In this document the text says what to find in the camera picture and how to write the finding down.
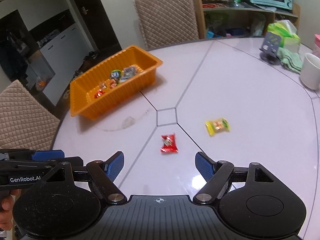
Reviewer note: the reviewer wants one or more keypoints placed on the beige quilted chair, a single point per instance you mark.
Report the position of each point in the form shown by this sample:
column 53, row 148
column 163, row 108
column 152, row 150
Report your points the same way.
column 25, row 123
column 166, row 22

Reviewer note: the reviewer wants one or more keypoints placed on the yellow candy packet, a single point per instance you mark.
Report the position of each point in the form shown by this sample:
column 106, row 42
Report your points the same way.
column 217, row 126

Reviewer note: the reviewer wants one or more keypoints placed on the white cabinet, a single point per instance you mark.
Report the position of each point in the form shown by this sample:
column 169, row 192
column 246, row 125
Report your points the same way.
column 63, row 49

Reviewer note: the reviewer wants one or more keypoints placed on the green tissue pack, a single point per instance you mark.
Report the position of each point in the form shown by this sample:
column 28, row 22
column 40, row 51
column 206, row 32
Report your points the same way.
column 288, row 33

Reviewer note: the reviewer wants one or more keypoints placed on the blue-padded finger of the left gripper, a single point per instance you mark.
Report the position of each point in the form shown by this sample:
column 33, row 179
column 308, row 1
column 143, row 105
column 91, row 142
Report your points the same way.
column 32, row 166
column 26, row 154

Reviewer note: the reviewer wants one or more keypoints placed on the grey black snack packet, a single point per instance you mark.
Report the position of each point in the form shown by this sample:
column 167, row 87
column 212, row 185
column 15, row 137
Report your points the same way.
column 128, row 73

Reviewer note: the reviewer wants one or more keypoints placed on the person's left hand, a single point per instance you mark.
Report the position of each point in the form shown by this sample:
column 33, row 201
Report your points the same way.
column 7, row 204

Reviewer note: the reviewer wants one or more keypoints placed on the green folded cloth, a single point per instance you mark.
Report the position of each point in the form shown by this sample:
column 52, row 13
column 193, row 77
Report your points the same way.
column 289, row 60

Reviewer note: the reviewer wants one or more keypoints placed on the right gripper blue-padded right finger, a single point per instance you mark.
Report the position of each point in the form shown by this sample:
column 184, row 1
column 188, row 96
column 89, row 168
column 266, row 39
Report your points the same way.
column 217, row 176

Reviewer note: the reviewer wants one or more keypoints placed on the white mug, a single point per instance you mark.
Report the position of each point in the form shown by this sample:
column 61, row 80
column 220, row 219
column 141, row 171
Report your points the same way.
column 310, row 73

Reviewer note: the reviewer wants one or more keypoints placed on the beige quilted near chair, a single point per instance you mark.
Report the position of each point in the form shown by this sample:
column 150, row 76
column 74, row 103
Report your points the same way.
column 25, row 123

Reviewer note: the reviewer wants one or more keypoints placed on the beige quilted far chair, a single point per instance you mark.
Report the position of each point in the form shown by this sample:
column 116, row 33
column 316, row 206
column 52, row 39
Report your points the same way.
column 166, row 22

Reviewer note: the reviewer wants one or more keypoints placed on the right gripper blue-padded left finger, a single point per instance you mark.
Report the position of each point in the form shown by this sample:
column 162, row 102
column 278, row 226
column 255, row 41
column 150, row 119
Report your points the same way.
column 102, row 176

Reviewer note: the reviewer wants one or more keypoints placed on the wooden shelf unit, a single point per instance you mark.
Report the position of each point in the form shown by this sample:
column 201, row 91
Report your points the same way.
column 238, row 17

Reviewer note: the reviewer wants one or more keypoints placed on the orange plastic tray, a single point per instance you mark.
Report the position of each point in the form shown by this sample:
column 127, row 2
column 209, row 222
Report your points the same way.
column 83, row 88

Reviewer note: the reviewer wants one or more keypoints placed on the pink lidded cup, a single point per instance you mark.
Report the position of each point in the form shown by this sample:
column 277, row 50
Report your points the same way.
column 316, row 47

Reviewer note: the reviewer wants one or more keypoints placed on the small red candy packet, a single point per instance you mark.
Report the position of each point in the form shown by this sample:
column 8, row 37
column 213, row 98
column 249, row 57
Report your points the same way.
column 169, row 144

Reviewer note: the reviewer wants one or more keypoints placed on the long green snack tube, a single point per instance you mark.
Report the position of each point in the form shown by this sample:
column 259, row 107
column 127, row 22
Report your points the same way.
column 115, row 77

